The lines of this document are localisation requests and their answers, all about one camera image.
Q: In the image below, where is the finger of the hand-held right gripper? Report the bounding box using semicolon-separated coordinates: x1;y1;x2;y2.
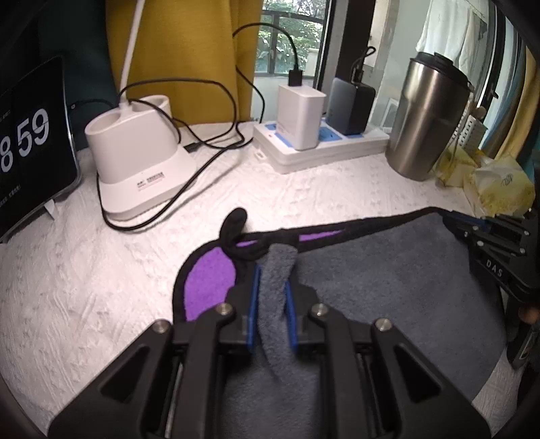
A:
443;211;537;259

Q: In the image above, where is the white power strip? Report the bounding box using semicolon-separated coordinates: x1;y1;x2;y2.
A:
252;119;391;175

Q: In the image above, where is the mustard yellow curtain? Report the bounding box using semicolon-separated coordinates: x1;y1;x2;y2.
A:
105;0;264;129

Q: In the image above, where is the yellow plastic bag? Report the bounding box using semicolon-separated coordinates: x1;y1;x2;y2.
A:
434;148;478;187

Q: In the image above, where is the white perforated basket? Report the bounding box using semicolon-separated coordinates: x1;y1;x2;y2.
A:
455;113;487;149

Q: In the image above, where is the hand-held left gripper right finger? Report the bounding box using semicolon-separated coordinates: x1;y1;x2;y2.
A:
284;280;492;439

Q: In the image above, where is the white desk lamp base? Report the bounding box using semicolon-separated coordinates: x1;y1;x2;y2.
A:
84;0;199;220

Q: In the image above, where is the black usb cable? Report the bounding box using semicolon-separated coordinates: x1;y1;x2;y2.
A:
232;23;304;124

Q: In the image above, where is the short black charger cable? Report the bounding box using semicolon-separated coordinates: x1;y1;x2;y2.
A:
348;44;377;85

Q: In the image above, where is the yellow tissue pack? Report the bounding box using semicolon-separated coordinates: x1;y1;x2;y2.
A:
463;155;536;217

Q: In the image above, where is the black lamp power cable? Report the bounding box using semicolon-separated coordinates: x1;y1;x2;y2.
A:
70;78;250;234

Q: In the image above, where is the stainless steel tumbler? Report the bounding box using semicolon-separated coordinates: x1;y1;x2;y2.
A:
385;51;475;183

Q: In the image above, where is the white charger adapter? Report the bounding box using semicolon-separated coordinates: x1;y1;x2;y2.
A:
276;83;327;151

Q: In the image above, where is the black tablet clock display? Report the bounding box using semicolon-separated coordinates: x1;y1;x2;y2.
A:
0;55;83;243

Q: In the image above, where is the grey and purple towel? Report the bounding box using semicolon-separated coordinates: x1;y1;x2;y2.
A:
174;207;508;439

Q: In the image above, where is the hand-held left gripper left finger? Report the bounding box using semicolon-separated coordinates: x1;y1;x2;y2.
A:
48;267;259;439

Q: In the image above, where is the white textured tablecloth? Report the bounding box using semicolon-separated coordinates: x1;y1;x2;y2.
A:
0;120;520;439

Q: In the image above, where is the black charger adapter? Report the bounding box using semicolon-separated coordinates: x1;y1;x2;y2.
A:
326;77;377;136

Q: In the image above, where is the white hanging garment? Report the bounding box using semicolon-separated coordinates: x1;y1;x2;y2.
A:
415;0;492;82

